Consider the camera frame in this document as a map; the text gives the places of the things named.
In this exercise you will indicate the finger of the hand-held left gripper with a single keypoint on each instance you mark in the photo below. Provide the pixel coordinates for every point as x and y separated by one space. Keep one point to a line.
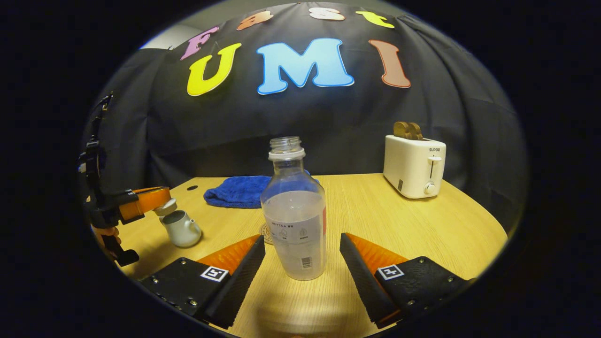
150 188
148 202

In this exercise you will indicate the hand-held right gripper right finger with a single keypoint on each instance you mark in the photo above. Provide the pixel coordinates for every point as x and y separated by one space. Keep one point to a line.
361 281

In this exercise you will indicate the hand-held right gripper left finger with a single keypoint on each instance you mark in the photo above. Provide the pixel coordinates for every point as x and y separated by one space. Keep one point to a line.
239 281

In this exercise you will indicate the white ceramic teacup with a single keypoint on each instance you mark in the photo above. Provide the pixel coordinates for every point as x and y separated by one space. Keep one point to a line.
183 232

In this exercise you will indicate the round wooden coaster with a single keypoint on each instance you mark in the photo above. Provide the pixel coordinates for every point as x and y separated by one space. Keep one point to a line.
266 234

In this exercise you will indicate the clear plastic water bottle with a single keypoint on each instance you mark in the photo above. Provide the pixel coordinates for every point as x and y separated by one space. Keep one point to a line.
293 211

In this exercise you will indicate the blue towel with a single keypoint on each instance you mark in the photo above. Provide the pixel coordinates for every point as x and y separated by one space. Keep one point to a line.
235 191

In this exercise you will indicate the white toaster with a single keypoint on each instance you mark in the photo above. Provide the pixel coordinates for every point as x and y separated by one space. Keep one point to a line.
408 166

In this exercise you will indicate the brown toast slice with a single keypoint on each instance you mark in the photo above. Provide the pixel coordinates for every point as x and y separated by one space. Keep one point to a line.
400 130
418 132

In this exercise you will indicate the black backdrop cloth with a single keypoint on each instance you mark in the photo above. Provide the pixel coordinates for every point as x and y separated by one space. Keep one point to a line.
446 94

